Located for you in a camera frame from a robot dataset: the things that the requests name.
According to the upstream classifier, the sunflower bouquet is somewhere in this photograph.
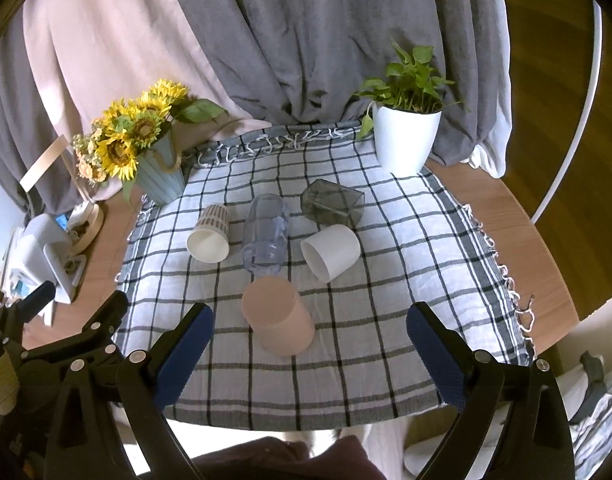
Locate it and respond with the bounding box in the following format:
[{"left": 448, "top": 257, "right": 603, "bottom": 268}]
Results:
[{"left": 72, "top": 78, "right": 230, "bottom": 202}]

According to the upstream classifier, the white hoop tube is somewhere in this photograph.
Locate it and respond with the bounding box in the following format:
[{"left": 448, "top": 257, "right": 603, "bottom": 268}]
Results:
[{"left": 530, "top": 0, "right": 604, "bottom": 224}]

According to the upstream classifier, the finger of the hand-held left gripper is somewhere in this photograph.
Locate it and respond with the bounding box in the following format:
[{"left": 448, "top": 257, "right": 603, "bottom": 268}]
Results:
[
  {"left": 63, "top": 289, "right": 131, "bottom": 362},
  {"left": 0, "top": 280, "right": 57, "bottom": 347}
]

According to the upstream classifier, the grey curtain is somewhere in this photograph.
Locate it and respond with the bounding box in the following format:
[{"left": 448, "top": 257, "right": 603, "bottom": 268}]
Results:
[{"left": 0, "top": 0, "right": 511, "bottom": 217}]

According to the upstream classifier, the checked tablecloth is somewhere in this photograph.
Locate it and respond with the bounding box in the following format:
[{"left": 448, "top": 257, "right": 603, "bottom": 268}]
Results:
[{"left": 113, "top": 120, "right": 536, "bottom": 433}]

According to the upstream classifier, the round wooden stand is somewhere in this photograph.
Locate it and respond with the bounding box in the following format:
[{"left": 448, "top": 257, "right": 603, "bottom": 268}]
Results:
[{"left": 68, "top": 200, "right": 106, "bottom": 264}]

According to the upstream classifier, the dark maroon clothing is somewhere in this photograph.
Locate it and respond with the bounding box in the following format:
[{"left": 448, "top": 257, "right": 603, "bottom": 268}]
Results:
[{"left": 136, "top": 435, "right": 387, "bottom": 480}]

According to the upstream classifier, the grey glass cup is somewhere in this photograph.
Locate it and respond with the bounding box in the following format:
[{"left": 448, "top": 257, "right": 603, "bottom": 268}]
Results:
[{"left": 301, "top": 179, "right": 367, "bottom": 224}]

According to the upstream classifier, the white cup with dotted pattern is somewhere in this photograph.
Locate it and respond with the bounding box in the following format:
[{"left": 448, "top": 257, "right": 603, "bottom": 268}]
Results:
[{"left": 186, "top": 203, "right": 231, "bottom": 264}]

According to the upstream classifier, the plain white cup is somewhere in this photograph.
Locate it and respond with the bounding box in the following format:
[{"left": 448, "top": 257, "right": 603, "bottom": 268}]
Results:
[{"left": 300, "top": 224, "right": 361, "bottom": 283}]

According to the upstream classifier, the white curtain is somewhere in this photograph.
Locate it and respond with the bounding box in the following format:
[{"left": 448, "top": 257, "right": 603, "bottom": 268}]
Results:
[{"left": 466, "top": 0, "right": 512, "bottom": 179}]

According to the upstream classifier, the pink cup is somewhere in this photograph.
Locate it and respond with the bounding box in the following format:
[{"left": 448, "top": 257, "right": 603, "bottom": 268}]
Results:
[{"left": 241, "top": 276, "right": 317, "bottom": 357}]

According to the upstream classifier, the clear plastic cup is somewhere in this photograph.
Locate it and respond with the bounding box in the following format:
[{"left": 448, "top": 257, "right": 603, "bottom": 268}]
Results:
[{"left": 242, "top": 193, "right": 291, "bottom": 277}]

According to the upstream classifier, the pink curtain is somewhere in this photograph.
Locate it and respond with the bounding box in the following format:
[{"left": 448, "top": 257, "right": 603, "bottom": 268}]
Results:
[{"left": 21, "top": 0, "right": 274, "bottom": 161}]

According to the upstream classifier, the green plant in white pot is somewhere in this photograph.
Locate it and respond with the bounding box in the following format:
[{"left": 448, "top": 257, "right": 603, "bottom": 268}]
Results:
[{"left": 352, "top": 40, "right": 466, "bottom": 177}]

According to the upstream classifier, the blue ribbed vase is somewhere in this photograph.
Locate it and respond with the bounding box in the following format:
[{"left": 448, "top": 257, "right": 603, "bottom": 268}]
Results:
[{"left": 135, "top": 132, "right": 187, "bottom": 206}]

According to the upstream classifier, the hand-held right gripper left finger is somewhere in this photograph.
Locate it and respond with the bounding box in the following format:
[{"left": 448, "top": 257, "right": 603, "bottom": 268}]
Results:
[{"left": 46, "top": 302, "right": 215, "bottom": 480}]

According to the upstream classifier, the white desk device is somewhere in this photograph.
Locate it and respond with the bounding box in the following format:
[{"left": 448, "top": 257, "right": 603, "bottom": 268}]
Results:
[{"left": 22, "top": 212, "right": 88, "bottom": 306}]

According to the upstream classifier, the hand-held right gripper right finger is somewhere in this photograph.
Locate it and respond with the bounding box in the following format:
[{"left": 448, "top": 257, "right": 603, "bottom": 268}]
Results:
[{"left": 406, "top": 301, "right": 576, "bottom": 480}]

